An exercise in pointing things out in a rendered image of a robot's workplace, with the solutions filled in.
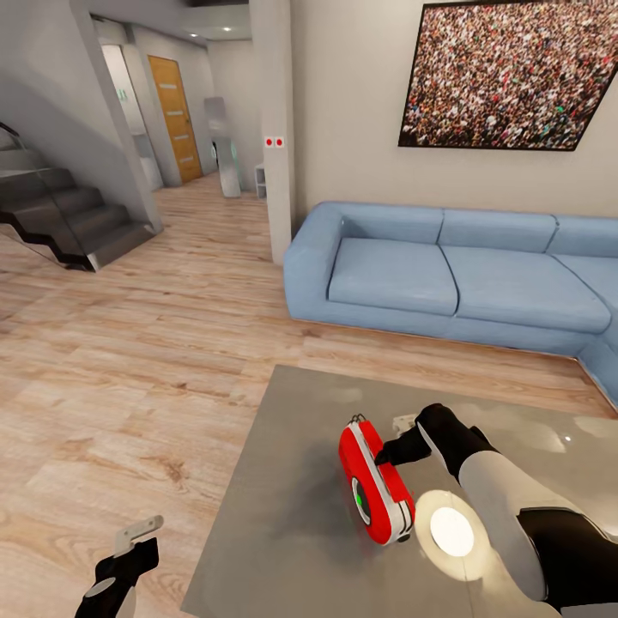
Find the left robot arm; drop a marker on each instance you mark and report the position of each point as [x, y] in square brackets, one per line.
[113, 594]

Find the picture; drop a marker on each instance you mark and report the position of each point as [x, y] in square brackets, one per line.
[509, 74]

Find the radio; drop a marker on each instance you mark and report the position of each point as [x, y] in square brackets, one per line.
[382, 500]

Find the door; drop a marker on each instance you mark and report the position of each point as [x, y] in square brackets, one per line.
[171, 94]

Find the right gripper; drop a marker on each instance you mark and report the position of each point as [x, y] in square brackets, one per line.
[399, 451]

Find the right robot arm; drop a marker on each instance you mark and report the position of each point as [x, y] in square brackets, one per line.
[553, 551]

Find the sofa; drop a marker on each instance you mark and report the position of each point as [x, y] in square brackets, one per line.
[534, 283]

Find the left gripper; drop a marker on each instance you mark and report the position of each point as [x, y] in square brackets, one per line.
[143, 558]

